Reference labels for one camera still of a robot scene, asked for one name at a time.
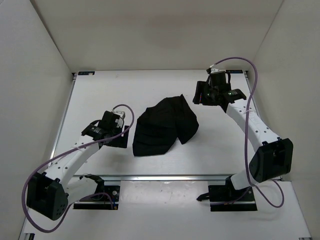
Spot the black pleated skirt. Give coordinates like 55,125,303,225
132,94,199,157

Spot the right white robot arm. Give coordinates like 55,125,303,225
192,69,294,200

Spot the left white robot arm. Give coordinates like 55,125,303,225
26,109,130,221

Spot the blue label right corner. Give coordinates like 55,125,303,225
226,69,243,74

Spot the blue label corner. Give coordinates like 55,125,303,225
226,69,243,74
77,71,95,76

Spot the blue label left corner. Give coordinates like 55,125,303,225
77,71,95,76

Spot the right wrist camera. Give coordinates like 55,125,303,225
206,65,220,75

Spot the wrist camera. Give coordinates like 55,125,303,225
111,109,126,128
206,65,220,75

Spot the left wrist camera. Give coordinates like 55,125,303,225
111,109,126,128

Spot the aluminium table front rail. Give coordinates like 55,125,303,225
100,174,229,182

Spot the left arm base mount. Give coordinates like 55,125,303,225
73,179,121,211

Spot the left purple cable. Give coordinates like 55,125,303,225
21,103,136,233

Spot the purple cable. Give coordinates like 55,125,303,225
21,103,136,233
209,56,286,209

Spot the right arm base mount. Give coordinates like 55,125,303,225
196,177,258,212

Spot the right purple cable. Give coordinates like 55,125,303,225
209,56,286,209

